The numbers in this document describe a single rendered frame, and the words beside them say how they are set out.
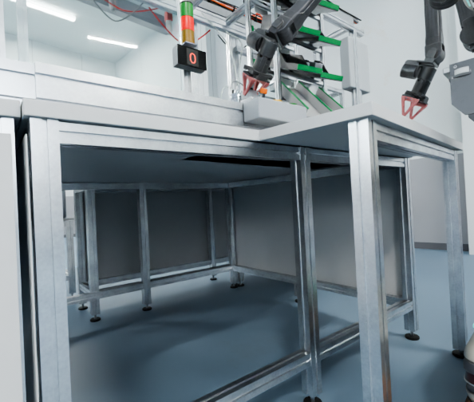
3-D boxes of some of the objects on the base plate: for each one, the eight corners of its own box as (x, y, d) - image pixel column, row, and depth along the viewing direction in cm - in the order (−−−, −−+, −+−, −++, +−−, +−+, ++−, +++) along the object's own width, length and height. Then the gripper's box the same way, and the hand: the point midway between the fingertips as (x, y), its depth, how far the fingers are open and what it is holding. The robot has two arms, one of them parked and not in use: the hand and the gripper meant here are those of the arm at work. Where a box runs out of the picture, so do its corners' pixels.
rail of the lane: (319, 144, 118) (317, 116, 118) (37, 112, 63) (34, 57, 63) (307, 147, 122) (306, 119, 123) (33, 118, 67) (31, 66, 67)
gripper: (259, 54, 110) (242, 97, 117) (280, 61, 116) (262, 102, 123) (249, 48, 114) (233, 90, 121) (270, 56, 120) (254, 95, 128)
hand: (249, 94), depth 122 cm, fingers closed on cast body, 4 cm apart
